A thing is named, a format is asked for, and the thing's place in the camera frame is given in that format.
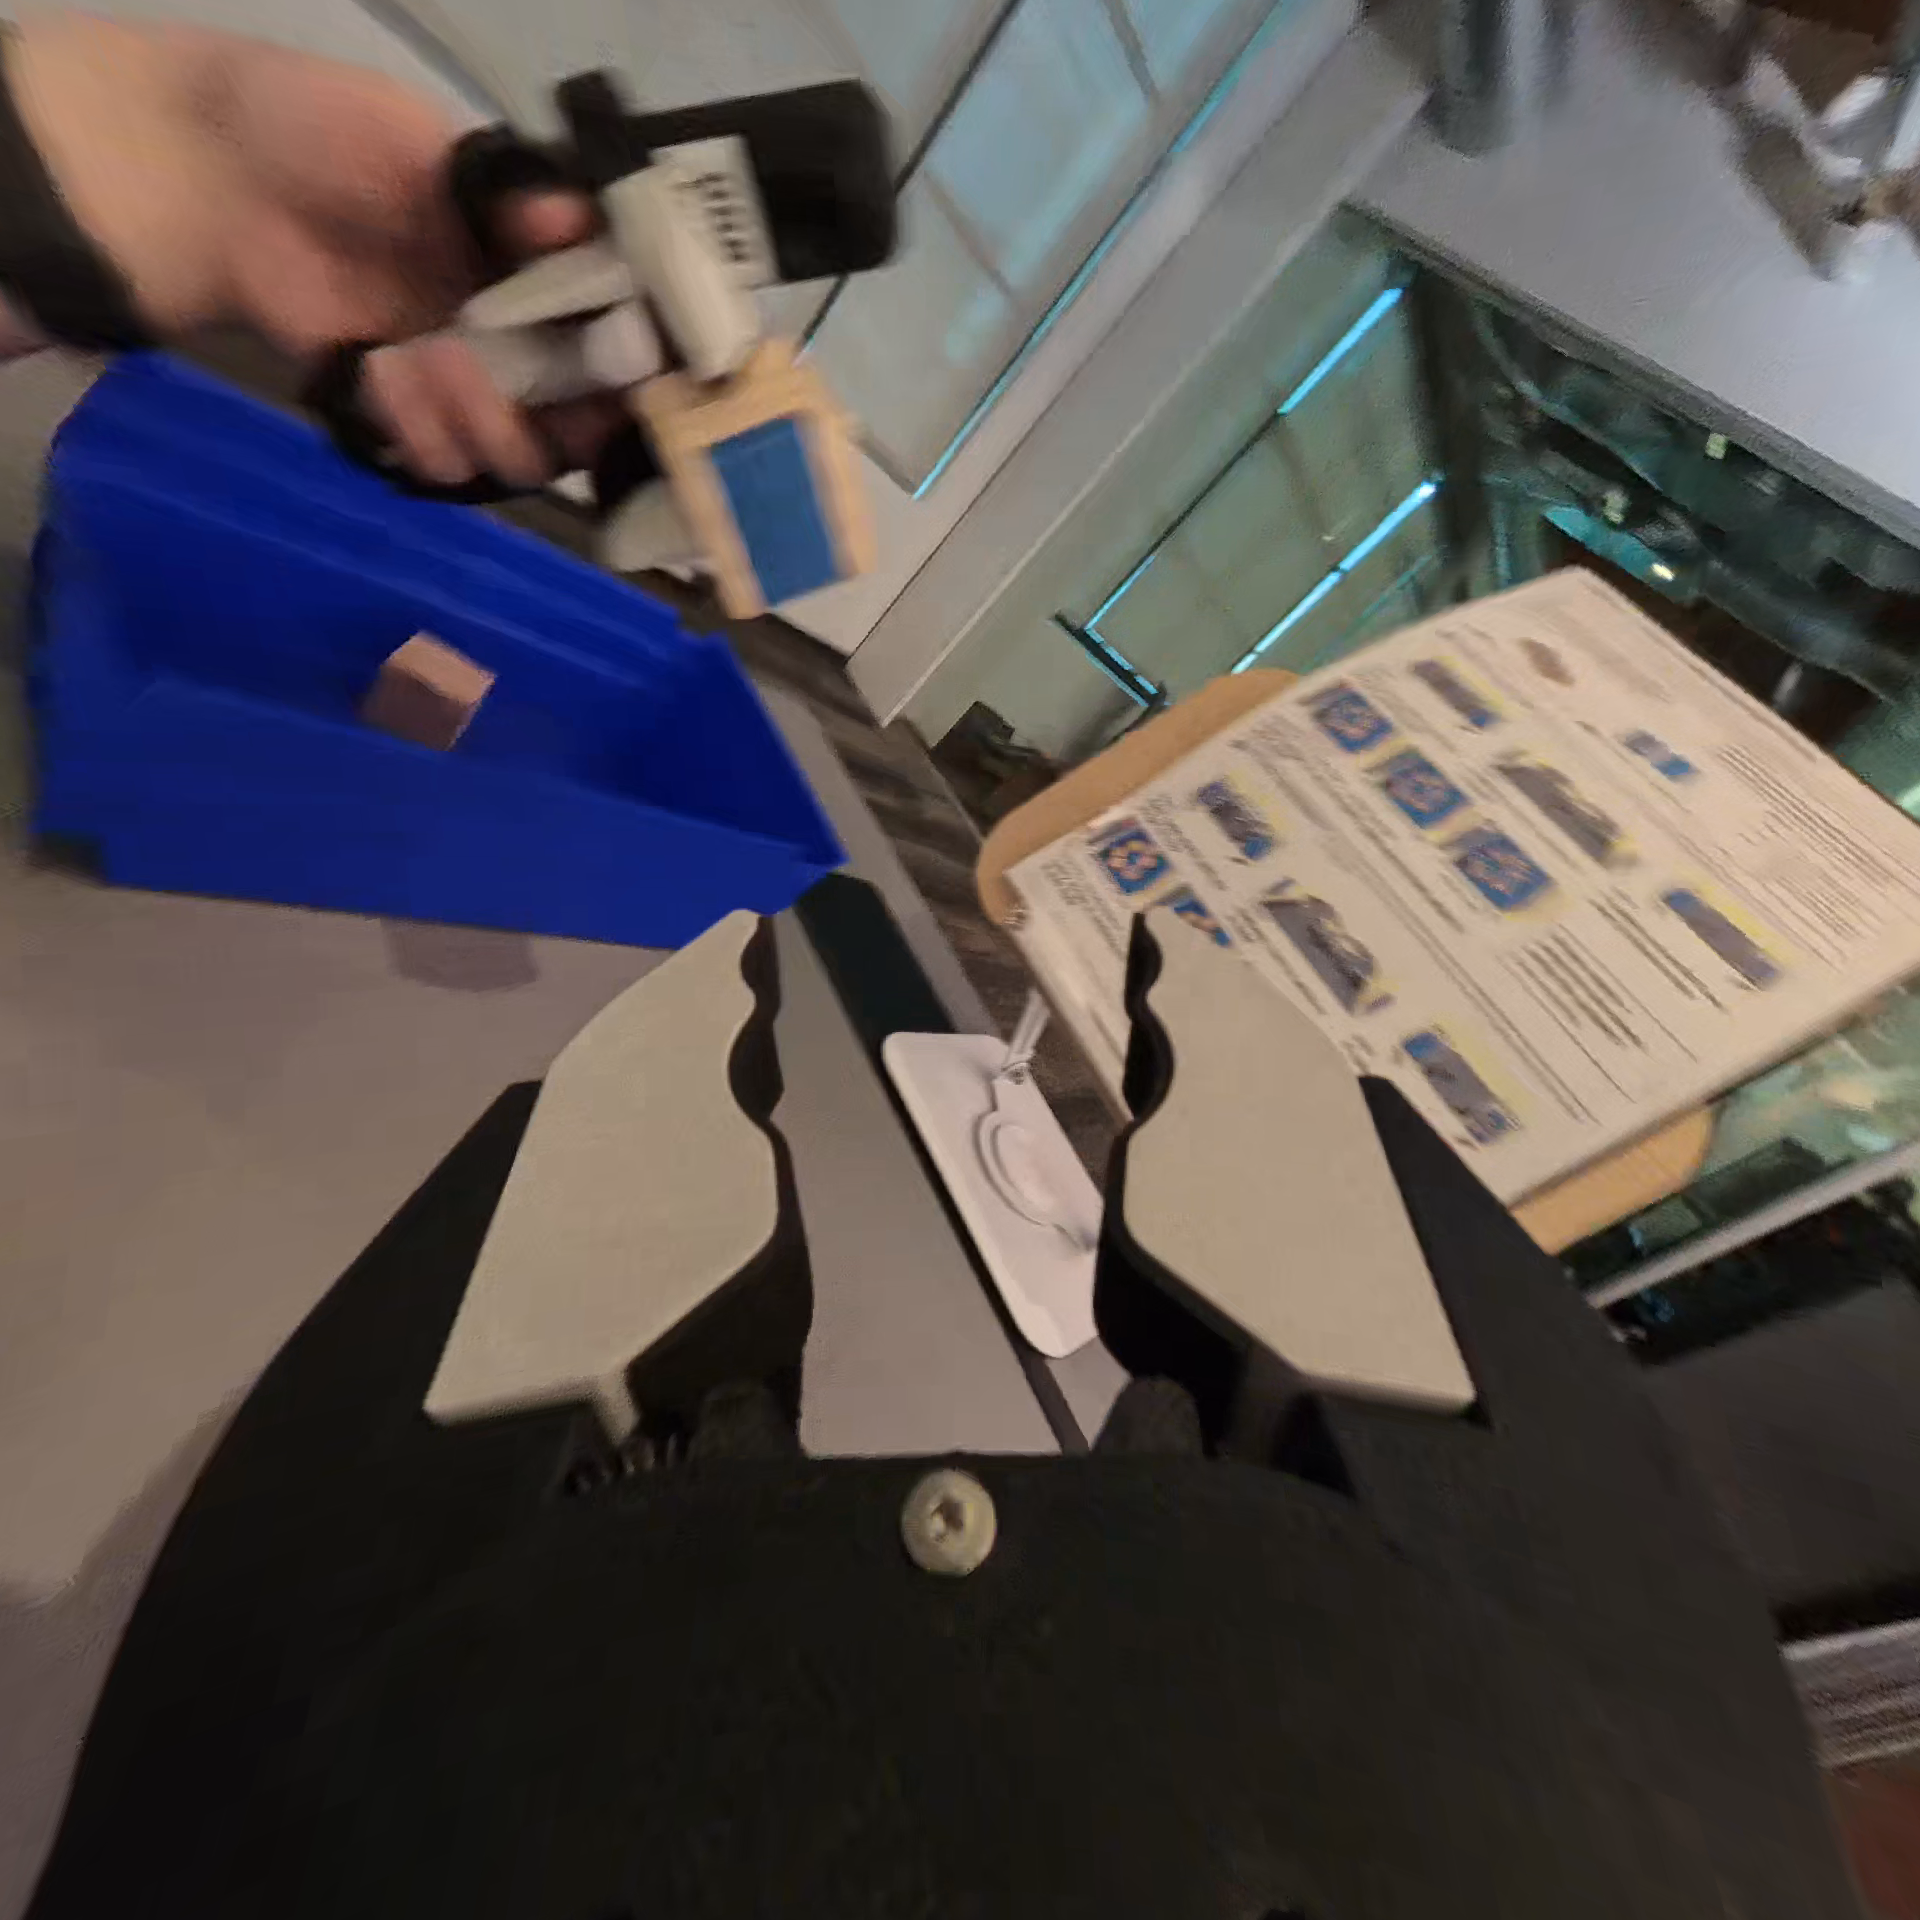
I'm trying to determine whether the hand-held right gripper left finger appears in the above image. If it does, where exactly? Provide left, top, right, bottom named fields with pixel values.
left=424, top=907, right=816, bottom=1455

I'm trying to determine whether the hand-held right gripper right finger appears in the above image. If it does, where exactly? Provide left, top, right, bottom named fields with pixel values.
left=1090, top=907, right=1481, bottom=1461

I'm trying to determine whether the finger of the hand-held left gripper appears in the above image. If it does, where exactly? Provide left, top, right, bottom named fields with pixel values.
left=608, top=175, right=769, bottom=390

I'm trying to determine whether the blue-striped wooden cube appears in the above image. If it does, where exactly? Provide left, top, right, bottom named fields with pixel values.
left=363, top=630, right=497, bottom=752
left=631, top=336, right=878, bottom=620

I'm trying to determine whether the blue plastic bin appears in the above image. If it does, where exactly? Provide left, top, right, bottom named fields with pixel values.
left=22, top=349, right=851, bottom=951

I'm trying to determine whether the person's left hand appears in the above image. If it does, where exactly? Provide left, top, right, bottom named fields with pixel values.
left=58, top=28, right=597, bottom=486

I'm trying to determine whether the frosted glass window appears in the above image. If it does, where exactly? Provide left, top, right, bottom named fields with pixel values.
left=810, top=0, right=1308, bottom=496

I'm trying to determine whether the white stand base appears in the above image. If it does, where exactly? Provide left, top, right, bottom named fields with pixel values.
left=878, top=1028, right=1114, bottom=1358

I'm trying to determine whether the printed instruction sheet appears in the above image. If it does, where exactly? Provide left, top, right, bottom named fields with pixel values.
left=1006, top=568, right=1920, bottom=1209

